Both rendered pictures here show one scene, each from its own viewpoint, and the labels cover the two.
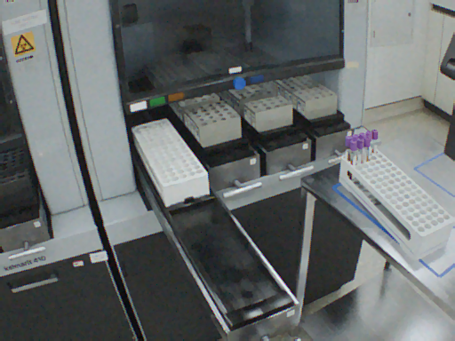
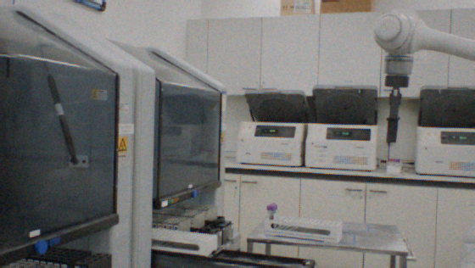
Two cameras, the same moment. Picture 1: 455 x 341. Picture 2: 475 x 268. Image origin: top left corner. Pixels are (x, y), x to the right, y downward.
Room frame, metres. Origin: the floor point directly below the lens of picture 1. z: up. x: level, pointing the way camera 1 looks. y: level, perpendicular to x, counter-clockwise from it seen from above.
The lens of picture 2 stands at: (-0.36, 1.29, 1.28)
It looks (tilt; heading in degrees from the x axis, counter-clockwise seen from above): 2 degrees down; 310
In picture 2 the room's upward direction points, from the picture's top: 2 degrees clockwise
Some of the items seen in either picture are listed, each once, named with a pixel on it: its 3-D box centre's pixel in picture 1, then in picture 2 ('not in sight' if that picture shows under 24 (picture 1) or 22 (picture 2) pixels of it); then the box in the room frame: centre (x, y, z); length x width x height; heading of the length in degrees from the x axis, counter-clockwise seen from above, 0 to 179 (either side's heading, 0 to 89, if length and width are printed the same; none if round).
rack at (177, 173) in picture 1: (166, 159); (173, 242); (0.89, 0.14, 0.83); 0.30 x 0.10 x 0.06; 22
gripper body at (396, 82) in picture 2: not in sight; (396, 89); (0.25, -0.24, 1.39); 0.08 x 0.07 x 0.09; 111
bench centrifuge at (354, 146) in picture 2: not in sight; (343, 126); (1.56, -2.39, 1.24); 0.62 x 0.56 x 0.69; 112
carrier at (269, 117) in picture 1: (272, 116); (197, 220); (1.04, -0.13, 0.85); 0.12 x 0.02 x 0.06; 111
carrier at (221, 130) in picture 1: (219, 130); (181, 228); (0.98, 0.01, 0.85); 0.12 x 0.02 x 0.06; 113
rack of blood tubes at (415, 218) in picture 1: (394, 198); (302, 228); (0.66, -0.34, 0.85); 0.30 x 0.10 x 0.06; 19
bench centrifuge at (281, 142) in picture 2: not in sight; (276, 127); (2.10, -2.17, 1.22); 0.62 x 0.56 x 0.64; 110
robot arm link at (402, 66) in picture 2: not in sight; (398, 67); (0.25, -0.24, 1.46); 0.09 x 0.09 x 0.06
